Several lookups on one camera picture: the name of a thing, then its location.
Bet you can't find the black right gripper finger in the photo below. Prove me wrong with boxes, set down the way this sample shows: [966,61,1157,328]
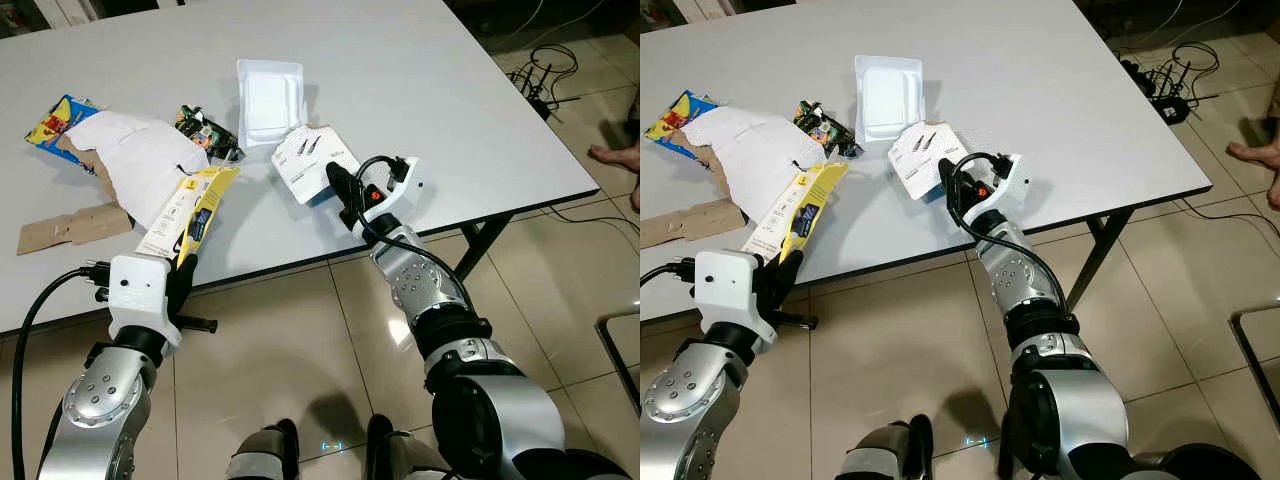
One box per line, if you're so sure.
[937,157,968,209]
[325,160,366,223]

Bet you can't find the yellow white product box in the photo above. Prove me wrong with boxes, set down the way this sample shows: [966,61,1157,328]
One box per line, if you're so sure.
[740,160,851,263]
[135,165,241,263]

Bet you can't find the small white printed box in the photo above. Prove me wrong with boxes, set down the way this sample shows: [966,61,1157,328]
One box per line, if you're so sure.
[272,123,361,206]
[888,118,976,199]

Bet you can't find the brown torn cardboard piece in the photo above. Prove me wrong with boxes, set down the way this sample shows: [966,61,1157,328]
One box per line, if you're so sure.
[640,140,756,249]
[17,135,136,256]

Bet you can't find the white plastic blister tray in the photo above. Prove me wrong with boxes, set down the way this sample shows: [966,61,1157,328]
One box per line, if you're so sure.
[236,58,306,149]
[855,55,926,143]

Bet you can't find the black metal table leg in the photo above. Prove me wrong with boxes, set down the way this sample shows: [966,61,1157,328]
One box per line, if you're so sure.
[1065,205,1136,306]
[455,205,546,281]

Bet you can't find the white crumpled paper envelope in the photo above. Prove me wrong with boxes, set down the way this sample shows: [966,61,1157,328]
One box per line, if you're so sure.
[685,105,826,223]
[65,110,211,231]

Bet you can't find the green circuit board scrap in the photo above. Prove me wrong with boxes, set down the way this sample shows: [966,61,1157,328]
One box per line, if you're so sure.
[175,105,244,163]
[793,100,863,159]

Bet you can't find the blue yellow snack packet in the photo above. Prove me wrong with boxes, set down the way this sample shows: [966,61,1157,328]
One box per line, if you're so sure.
[645,90,721,161]
[25,95,101,151]

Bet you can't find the barefoot person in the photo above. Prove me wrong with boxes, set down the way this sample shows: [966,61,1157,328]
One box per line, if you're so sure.
[1228,135,1280,206]
[590,140,641,173]

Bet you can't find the white framed glass cabinet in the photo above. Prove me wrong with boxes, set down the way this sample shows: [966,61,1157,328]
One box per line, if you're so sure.
[0,0,161,36]
[640,0,801,26]

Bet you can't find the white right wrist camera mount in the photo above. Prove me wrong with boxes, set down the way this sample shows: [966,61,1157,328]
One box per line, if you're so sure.
[990,152,1031,213]
[375,155,423,216]

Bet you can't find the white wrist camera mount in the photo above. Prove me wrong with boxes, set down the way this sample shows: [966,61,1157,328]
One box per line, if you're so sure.
[990,152,1031,213]
[107,253,196,353]
[375,155,423,216]
[695,250,786,346]

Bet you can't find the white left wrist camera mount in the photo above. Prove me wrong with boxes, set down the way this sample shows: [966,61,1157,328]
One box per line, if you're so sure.
[695,250,786,346]
[107,253,196,353]

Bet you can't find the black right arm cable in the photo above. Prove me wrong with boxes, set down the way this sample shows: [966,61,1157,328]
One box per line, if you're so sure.
[355,153,478,313]
[950,150,1076,311]

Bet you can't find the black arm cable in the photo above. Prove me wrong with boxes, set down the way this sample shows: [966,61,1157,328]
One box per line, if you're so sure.
[950,150,1076,311]
[10,262,113,480]
[355,153,478,313]
[640,258,699,291]

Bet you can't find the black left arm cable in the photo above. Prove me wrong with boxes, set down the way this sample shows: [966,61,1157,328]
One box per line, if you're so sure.
[640,258,699,291]
[10,262,113,480]

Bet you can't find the grey metal chair frame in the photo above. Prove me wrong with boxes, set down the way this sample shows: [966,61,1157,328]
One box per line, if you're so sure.
[1228,303,1280,406]
[595,308,641,411]

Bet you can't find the thin black floor cable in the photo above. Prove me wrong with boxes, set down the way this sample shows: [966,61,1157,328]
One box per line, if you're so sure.
[1180,195,1280,241]
[545,205,641,227]

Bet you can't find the black tangled cable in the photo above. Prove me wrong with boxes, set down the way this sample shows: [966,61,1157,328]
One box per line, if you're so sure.
[1120,40,1221,101]
[510,43,581,101]

